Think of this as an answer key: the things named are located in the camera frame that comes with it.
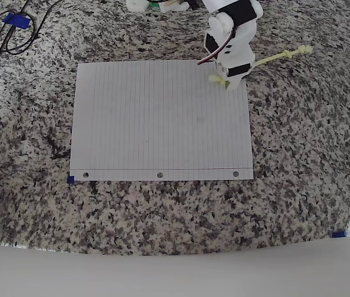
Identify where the pale yellow knotted rope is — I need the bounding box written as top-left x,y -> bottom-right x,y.
208,45 -> 314,86

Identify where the lined white paper sheet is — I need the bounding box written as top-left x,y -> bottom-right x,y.
69,59 -> 255,182

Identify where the red white black servo wire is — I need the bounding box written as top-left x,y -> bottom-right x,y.
196,26 -> 239,66

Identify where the thin black cable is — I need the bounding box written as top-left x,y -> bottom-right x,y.
0,0 -> 66,56

